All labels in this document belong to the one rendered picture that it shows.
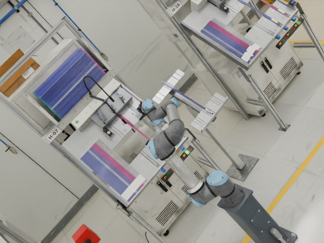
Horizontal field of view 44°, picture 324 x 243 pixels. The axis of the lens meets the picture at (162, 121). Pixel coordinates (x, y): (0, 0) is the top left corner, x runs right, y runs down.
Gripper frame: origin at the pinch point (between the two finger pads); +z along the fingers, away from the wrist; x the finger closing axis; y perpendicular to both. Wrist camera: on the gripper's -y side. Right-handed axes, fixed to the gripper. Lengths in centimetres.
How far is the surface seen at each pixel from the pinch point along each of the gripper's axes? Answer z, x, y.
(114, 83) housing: 11.9, -4.5, 35.6
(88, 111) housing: 11.9, 25.7, 35.1
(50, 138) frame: 15, 60, 42
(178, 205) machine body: 56, 29, -71
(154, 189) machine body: 42, 34, -45
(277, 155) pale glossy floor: 25, -55, -103
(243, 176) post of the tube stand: 38, -25, -96
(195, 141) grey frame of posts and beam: 6.5, -11.5, -42.1
